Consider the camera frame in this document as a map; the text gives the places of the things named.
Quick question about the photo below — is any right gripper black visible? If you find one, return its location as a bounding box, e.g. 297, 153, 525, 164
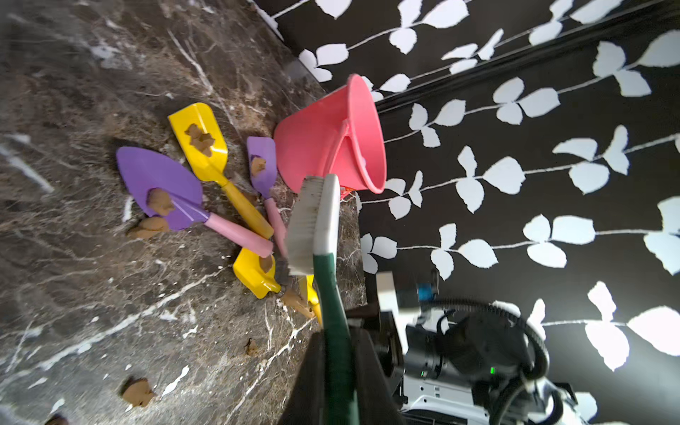
347, 299, 550, 424

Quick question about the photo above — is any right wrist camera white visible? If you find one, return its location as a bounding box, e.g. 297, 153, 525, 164
375, 271, 438, 354

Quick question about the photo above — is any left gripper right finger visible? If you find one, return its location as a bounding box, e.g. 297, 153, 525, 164
350, 327, 406, 425

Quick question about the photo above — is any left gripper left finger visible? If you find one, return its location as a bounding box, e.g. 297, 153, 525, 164
278, 331, 326, 425

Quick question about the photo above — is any purple trowel pink handle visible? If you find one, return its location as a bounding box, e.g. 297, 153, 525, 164
246, 136, 288, 260
116, 146, 274, 257

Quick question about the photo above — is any brown clay soil lump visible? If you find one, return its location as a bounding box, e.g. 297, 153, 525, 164
127, 216, 169, 239
120, 377, 156, 407

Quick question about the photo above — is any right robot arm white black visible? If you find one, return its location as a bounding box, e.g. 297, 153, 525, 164
345, 299, 588, 424

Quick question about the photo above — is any yellow trowel wooden handle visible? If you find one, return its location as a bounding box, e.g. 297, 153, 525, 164
233, 248, 315, 319

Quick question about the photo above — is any pink plastic bucket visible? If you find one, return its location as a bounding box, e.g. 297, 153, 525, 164
274, 74, 387, 194

